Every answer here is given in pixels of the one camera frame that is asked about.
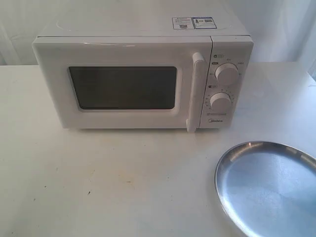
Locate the white lower timer knob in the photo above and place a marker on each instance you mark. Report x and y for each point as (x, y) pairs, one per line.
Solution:
(220, 102)

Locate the white microwave oven body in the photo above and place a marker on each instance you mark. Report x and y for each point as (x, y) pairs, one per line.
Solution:
(231, 42)

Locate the white and blue label sticker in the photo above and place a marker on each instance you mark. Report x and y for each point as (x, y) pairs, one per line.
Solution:
(193, 23)

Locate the round steel tray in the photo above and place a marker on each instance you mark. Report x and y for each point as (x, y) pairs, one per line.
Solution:
(268, 189)

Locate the white upper control knob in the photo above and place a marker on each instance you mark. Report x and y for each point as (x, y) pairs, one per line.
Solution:
(226, 73)

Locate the white microwave door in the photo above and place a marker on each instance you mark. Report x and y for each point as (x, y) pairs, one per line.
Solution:
(125, 82)

